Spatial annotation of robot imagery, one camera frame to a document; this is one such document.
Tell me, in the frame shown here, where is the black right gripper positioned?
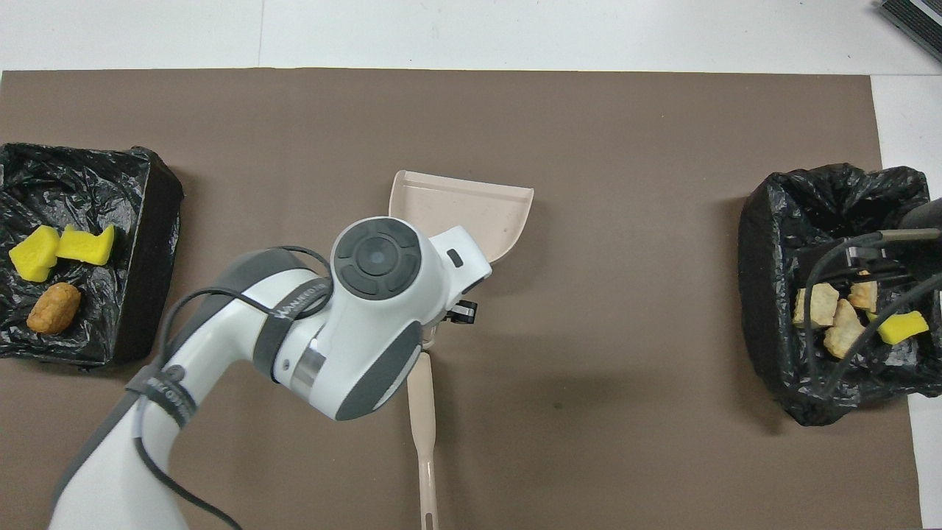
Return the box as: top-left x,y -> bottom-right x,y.
797,196 -> 942,286

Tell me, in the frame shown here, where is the pale croissant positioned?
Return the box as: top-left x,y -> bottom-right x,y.
793,283 -> 840,330

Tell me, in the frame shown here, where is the large striped croissant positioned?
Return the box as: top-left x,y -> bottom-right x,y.
823,298 -> 868,361

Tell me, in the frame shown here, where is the yellow sponge wedge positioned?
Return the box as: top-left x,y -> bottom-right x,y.
877,311 -> 930,346

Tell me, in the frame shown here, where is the beige plastic dustpan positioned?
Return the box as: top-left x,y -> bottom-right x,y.
388,170 -> 536,351

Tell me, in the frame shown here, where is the beige hand brush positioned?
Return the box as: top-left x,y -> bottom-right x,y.
407,351 -> 441,530

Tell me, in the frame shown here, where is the yellow sponge with notch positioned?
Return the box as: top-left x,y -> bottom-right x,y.
57,224 -> 117,266

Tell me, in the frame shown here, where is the brown bread roll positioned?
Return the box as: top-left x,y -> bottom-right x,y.
26,283 -> 82,335

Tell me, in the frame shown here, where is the yellow sponge chunk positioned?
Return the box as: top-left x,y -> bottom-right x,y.
9,225 -> 61,283

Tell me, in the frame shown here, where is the open bin with black bag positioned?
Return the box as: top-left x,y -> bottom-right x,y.
738,163 -> 942,428

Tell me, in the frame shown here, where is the flat bin with black bag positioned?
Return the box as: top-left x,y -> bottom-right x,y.
0,142 -> 185,369

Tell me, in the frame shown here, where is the brown table mat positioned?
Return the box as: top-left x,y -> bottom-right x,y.
0,68 -> 924,530

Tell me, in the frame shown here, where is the dark ribbed object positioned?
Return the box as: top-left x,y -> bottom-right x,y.
878,0 -> 942,63

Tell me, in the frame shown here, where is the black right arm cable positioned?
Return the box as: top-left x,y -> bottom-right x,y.
802,228 -> 942,402

